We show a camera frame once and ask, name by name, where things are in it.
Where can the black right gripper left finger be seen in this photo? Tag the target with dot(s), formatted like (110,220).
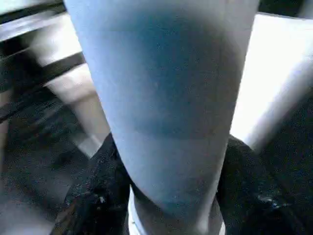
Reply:
(97,195)

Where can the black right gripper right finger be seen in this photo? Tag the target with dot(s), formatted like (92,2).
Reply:
(256,208)

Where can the white plastic table leg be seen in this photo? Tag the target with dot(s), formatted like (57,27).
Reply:
(166,85)

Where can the white plastic table top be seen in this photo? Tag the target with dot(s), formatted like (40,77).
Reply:
(269,61)

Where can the black work mat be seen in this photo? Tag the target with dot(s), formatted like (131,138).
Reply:
(288,147)

